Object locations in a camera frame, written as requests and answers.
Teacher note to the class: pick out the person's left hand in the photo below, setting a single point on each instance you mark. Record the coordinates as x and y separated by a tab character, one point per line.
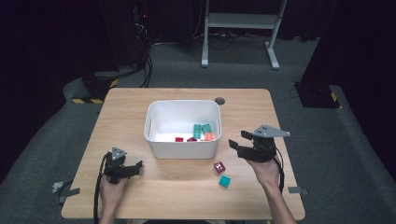
109	194

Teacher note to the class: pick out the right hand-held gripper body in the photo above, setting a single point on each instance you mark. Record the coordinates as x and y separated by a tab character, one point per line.
264	149

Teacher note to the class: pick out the person's right hand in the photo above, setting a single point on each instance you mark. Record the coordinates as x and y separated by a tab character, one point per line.
266	174

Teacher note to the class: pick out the teal square toy brick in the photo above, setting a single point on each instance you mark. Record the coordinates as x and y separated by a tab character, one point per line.
224	181
206	128

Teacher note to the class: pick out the grey tape strip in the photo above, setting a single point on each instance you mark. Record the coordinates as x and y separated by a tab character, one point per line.
70	193
297	190

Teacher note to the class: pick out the red toy brick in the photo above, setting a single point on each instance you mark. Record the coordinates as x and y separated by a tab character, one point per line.
179	139

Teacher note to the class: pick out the white plastic bin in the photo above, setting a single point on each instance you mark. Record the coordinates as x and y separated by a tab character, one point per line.
183	150

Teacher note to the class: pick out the dark curtain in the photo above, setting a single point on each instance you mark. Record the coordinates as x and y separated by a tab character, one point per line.
46	46
358	46

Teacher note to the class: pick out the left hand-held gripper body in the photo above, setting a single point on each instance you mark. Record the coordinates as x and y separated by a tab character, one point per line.
113	165

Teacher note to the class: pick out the magenta white-studded toy brick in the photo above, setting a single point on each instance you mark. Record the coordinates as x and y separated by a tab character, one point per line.
219	167

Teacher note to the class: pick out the long teal toy brick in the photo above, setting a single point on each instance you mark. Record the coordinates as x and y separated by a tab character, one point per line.
197	131

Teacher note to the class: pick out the orange toy brick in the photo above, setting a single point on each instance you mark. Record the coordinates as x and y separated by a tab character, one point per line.
209	137

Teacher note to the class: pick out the plain magenta toy brick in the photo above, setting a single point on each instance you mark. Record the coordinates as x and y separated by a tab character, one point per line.
191	139

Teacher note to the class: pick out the white metal stand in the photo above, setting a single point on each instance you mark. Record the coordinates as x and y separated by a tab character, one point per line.
243	21

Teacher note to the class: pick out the black yellow-striped stand base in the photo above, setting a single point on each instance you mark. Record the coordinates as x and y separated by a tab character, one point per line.
93	86
314	96

